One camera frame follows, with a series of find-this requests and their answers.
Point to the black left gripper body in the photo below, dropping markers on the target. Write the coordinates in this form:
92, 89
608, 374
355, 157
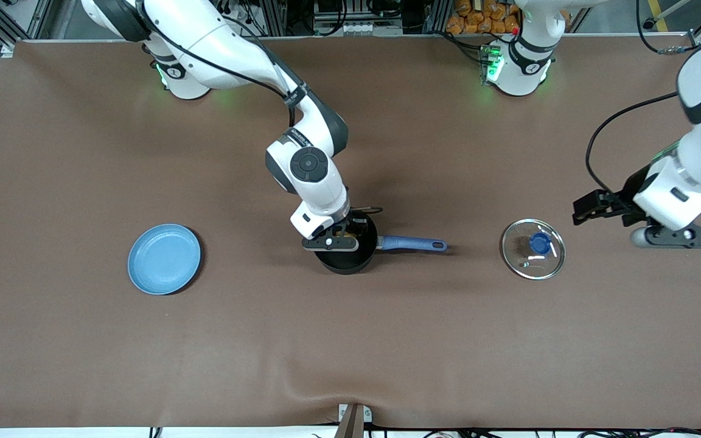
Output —
633, 193

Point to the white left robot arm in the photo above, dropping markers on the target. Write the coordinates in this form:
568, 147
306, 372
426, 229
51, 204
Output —
700, 164

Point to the brown table mat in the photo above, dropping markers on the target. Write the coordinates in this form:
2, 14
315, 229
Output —
350, 340

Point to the blue plate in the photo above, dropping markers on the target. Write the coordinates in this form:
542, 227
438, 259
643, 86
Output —
163, 260

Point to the metal bracket with post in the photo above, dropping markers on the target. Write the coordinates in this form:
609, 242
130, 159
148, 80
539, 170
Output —
353, 420

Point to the glass lid with blue knob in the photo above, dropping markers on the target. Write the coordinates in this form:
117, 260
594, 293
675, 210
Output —
533, 249

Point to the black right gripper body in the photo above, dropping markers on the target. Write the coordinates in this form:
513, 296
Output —
358, 224

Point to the orange snack packets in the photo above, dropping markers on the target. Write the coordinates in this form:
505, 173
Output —
478, 18

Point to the white power strip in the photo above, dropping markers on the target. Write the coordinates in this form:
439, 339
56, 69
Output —
344, 28

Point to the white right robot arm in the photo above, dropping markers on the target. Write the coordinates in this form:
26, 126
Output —
311, 167

